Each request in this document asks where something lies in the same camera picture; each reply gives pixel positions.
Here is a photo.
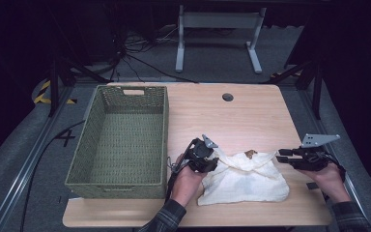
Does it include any black metal stand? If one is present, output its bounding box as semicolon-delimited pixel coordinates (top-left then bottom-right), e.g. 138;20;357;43
260;57;324;121
47;57;111;118

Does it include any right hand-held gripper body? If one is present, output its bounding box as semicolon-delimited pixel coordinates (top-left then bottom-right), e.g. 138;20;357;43
289;133;341;172

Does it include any bundle of black cables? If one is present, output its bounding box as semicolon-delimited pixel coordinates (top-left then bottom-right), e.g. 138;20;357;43
108;27;201;85

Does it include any person's left hand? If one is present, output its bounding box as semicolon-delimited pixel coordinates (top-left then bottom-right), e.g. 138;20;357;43
170;154;208;208

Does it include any grey metal stand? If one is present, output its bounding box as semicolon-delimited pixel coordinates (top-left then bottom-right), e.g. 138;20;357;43
175;4;268;74

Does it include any green woven basket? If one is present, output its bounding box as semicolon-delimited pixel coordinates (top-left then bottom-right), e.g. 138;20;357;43
65;84;170;200

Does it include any black floor cable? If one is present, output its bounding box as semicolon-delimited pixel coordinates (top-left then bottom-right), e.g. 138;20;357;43
18;119;87;232

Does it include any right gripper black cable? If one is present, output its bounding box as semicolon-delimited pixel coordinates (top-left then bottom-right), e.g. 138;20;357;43
326;154;348;184

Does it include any yellow black striped tape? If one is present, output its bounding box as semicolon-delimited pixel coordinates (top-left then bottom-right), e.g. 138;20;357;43
33;79;78;105

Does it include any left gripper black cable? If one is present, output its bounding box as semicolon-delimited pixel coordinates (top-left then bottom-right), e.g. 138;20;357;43
164;156;182;202

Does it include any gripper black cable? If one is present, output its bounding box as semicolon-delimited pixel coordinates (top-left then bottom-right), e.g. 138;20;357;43
164;156;182;202
326;154;348;184

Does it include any aluminium floor rail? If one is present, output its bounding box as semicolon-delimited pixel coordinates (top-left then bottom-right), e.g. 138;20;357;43
0;86;75;232
301;89;370;223

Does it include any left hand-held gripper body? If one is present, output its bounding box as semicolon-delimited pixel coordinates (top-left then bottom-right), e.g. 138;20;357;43
173;133;220;174

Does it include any white cloth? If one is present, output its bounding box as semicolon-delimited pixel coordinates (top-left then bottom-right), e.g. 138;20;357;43
196;149;290;207

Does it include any person's right hand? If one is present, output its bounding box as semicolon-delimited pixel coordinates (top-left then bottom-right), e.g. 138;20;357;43
298;161;353;205

